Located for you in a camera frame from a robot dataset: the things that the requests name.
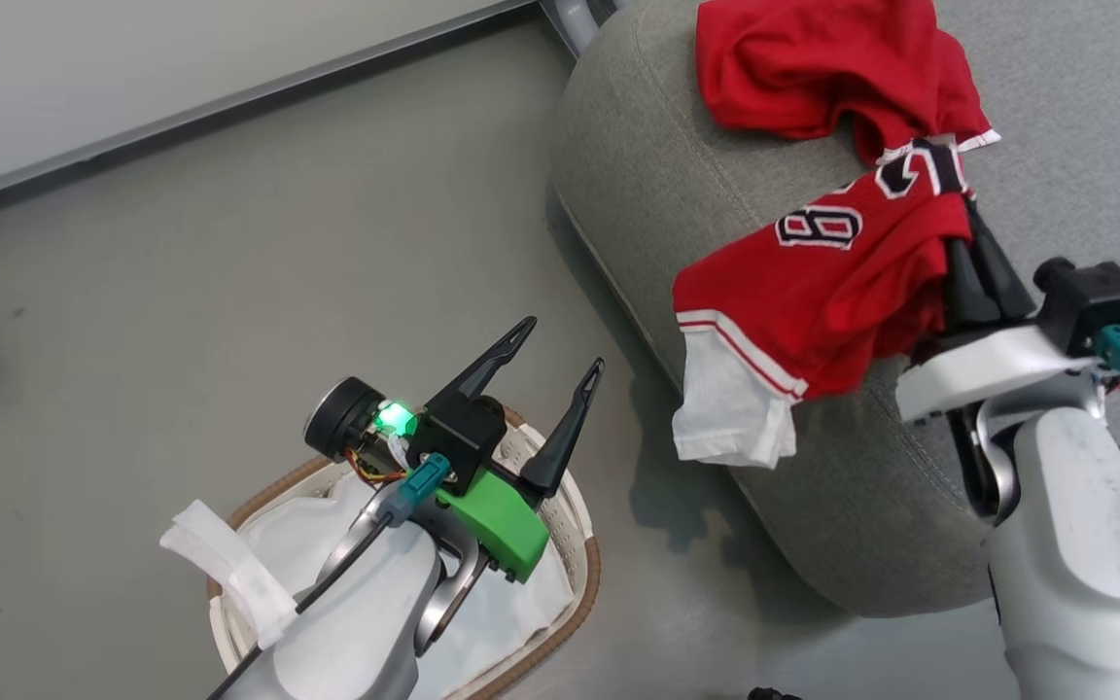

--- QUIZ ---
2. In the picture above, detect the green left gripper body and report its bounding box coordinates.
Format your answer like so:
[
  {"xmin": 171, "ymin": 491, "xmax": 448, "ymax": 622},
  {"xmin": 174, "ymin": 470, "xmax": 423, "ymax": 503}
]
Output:
[{"xmin": 304, "ymin": 377, "xmax": 552, "ymax": 585}]

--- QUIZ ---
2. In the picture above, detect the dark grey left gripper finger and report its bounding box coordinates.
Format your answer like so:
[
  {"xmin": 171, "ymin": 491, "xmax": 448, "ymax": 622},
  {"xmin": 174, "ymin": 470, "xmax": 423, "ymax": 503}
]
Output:
[
  {"xmin": 423, "ymin": 316, "xmax": 540, "ymax": 411},
  {"xmin": 518, "ymin": 357, "xmax": 607, "ymax": 503}
]

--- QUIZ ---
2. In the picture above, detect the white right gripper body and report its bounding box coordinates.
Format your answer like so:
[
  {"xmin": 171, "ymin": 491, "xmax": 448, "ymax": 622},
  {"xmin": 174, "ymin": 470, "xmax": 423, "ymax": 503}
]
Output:
[{"xmin": 894, "ymin": 325, "xmax": 1102, "ymax": 425}]

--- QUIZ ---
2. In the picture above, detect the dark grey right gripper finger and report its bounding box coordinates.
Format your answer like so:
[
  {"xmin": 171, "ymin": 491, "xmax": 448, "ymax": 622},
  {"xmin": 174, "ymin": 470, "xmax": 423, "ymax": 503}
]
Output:
[
  {"xmin": 964, "ymin": 197, "xmax": 1039, "ymax": 324},
  {"xmin": 943, "ymin": 237, "xmax": 1004, "ymax": 329}
]

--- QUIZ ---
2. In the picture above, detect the red white basketball jersey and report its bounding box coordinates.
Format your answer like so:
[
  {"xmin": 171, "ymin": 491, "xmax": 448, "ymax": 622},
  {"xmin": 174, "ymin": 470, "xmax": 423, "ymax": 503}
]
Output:
[{"xmin": 671, "ymin": 0, "xmax": 1001, "ymax": 471}]

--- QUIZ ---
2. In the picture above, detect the grey fabric sofa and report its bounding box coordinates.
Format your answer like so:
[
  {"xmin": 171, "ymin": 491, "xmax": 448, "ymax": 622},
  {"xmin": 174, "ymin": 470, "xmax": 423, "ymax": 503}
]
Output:
[{"xmin": 547, "ymin": 0, "xmax": 1120, "ymax": 619}]

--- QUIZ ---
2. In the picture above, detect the white laundry basket brown rim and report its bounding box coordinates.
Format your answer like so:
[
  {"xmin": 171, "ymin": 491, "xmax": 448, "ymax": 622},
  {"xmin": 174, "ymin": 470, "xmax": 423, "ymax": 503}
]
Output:
[{"xmin": 207, "ymin": 402, "xmax": 603, "ymax": 700}]

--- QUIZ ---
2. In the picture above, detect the teal left camera connector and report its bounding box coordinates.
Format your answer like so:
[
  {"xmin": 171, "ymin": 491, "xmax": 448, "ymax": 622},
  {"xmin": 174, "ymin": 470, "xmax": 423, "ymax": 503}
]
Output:
[{"xmin": 383, "ymin": 451, "xmax": 453, "ymax": 529}]

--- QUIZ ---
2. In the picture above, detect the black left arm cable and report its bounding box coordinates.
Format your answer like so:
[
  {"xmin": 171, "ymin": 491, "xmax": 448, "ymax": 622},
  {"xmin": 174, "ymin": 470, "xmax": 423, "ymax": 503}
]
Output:
[{"xmin": 206, "ymin": 510, "xmax": 396, "ymax": 700}]

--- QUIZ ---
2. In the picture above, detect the grey partition post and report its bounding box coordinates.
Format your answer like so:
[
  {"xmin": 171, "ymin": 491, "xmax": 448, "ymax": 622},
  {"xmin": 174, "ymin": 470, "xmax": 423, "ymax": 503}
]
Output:
[{"xmin": 539, "ymin": 0, "xmax": 625, "ymax": 59}]

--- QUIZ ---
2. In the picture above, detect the grey partition bottom rail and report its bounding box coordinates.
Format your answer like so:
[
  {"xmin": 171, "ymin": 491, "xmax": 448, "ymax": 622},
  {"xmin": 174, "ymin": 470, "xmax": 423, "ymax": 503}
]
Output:
[{"xmin": 0, "ymin": 0, "xmax": 543, "ymax": 217}]

